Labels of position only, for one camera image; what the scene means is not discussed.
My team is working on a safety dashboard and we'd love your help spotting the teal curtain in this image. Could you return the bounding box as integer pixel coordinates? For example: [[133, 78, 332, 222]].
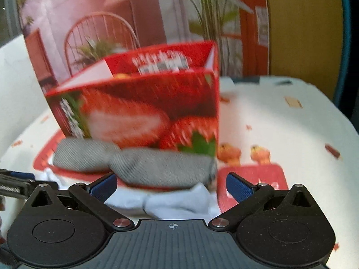
[[333, 0, 358, 129]]

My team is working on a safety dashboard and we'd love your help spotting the grey knitted cloth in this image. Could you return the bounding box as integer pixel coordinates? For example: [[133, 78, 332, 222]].
[[53, 137, 217, 189]]

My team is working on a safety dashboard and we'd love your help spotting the printed room backdrop cloth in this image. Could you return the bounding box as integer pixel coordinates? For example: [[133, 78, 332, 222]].
[[16, 0, 269, 92]]

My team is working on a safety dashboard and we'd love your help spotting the white cloth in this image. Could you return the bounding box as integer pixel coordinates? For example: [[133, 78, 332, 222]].
[[105, 183, 220, 222]]

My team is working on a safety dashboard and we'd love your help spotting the wooden wall panel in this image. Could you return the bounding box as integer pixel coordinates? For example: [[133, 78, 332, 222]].
[[267, 0, 343, 99]]

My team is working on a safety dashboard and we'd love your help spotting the red strawberry cardboard box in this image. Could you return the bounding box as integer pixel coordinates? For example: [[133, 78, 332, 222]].
[[44, 41, 221, 153]]

